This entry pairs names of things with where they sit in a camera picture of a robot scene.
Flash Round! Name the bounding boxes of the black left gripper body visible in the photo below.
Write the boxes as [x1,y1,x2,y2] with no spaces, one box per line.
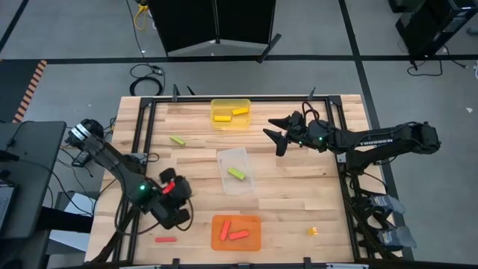
[151,192,190,230]

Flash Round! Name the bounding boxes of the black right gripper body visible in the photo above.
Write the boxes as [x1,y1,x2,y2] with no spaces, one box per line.
[288,111,313,150]

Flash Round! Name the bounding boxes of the clear plastic tray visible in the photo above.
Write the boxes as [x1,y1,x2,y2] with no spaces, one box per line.
[216,146,256,196]

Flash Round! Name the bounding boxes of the yellow translucent plastic tray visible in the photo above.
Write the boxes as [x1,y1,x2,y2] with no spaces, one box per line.
[210,98,252,131]

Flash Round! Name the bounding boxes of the orange translucent plastic tray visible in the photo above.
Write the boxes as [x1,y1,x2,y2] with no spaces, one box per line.
[211,214,262,252]

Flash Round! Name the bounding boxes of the white sheet under desk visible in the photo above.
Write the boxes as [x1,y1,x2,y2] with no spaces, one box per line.
[48,191,100,253]

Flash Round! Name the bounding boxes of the grey fabric pouch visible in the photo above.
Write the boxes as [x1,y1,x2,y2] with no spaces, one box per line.
[376,226,418,250]
[369,194,406,214]

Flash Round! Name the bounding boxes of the black folding divider panel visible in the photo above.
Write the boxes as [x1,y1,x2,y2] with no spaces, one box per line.
[147,0,283,64]

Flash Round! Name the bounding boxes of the dark grey side desk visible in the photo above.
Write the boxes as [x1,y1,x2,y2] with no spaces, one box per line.
[0,120,67,240]

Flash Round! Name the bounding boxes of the black equipment rack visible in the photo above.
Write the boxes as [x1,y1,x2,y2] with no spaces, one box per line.
[388,0,478,58]

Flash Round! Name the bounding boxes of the black mat hazard striped edge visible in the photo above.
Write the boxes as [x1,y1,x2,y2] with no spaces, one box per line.
[0,59,49,123]

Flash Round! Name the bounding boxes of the black aluminium table frame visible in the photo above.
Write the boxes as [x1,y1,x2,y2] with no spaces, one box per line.
[111,95,361,265]

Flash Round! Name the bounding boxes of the coiled black floor cable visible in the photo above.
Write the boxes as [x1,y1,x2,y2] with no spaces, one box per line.
[128,63,166,97]

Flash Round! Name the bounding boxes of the black cable by rack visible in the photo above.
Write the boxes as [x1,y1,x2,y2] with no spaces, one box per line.
[406,55,468,78]

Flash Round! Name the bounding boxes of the long black floor cable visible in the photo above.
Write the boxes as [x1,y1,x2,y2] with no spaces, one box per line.
[125,0,146,59]

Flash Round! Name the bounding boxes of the yellow floor cable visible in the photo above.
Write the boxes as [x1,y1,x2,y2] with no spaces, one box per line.
[133,1,150,31]

